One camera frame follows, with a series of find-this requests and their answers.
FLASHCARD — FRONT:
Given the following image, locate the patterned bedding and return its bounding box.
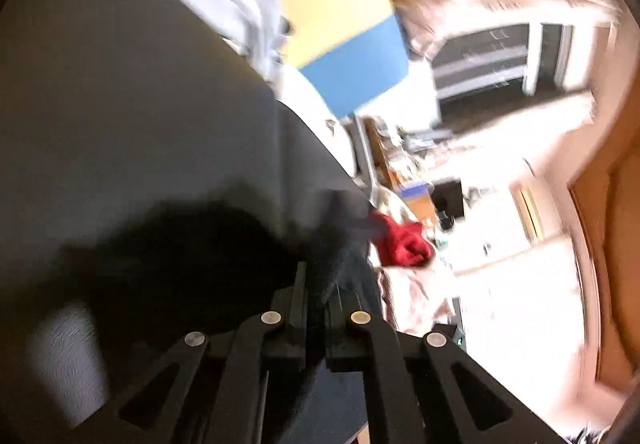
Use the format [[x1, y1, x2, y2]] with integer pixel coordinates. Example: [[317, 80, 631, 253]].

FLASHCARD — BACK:
[[375, 184, 461, 330]]

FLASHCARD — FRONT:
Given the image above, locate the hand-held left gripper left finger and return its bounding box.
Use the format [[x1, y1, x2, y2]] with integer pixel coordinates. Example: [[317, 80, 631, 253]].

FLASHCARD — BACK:
[[62, 261, 308, 444]]

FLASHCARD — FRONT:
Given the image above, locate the cardboard box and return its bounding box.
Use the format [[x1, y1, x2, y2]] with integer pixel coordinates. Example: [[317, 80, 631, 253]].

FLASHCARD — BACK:
[[397, 181, 433, 225]]

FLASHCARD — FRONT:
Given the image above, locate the black shelving unit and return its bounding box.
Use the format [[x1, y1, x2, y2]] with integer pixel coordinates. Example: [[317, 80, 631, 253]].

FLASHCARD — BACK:
[[430, 21, 576, 110]]

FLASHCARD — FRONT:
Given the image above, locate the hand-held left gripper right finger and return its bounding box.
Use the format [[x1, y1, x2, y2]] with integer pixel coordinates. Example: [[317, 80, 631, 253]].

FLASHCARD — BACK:
[[324, 291, 566, 444]]

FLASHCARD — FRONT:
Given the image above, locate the red cloth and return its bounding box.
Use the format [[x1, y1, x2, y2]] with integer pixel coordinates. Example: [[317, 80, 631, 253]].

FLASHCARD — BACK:
[[370, 211, 435, 270]]

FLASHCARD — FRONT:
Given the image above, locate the wooden door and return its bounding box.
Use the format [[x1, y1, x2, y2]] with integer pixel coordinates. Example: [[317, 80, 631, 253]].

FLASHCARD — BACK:
[[570, 124, 640, 395]]

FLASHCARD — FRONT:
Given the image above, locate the dark grey garment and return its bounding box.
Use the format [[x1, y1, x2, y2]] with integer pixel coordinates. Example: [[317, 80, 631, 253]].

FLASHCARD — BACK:
[[0, 0, 386, 444]]

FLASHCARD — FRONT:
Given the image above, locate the black box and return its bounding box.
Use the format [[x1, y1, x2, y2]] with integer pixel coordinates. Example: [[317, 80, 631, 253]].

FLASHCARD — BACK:
[[430, 179, 466, 230]]

